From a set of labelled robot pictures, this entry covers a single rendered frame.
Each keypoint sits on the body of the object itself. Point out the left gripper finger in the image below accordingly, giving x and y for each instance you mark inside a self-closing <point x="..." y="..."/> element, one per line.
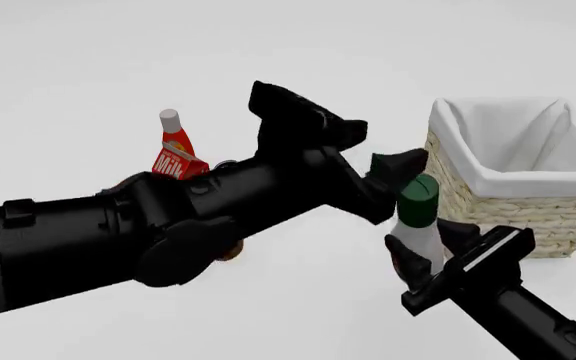
<point x="400" y="167"/>

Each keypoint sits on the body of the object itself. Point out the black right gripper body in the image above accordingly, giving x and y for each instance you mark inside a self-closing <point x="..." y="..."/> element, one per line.
<point x="478" y="266"/>

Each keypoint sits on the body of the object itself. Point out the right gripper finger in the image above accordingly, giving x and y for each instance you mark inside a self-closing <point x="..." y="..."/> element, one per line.
<point x="410" y="268"/>
<point x="458" y="236"/>

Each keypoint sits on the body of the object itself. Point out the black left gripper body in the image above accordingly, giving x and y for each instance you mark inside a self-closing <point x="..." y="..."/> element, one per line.
<point x="363" y="198"/>

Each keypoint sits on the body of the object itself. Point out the white green-capped salad dressing bottle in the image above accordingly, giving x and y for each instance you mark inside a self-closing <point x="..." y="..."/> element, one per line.
<point x="418" y="204"/>

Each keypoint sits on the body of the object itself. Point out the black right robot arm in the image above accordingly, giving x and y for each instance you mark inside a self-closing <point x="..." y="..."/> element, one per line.
<point x="533" y="322"/>

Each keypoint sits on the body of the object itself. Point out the black and grey left robot arm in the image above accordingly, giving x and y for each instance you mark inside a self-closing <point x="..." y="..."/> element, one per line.
<point x="78" y="240"/>

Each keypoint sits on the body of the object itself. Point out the woven wicker basket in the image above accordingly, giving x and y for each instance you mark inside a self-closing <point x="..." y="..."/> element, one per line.
<point x="543" y="221"/>

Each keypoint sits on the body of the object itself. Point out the white cloth basket liner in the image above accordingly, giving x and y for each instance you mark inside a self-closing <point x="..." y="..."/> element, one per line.
<point x="498" y="123"/>

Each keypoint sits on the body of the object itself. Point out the brown round object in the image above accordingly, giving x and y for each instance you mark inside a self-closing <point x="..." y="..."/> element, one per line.
<point x="230" y="252"/>

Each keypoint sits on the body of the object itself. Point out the red milk carton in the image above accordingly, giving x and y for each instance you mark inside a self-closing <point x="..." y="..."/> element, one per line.
<point x="178" y="165"/>

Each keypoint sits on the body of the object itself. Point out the red ketchup bottle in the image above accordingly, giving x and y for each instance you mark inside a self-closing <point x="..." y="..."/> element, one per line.
<point x="174" y="133"/>

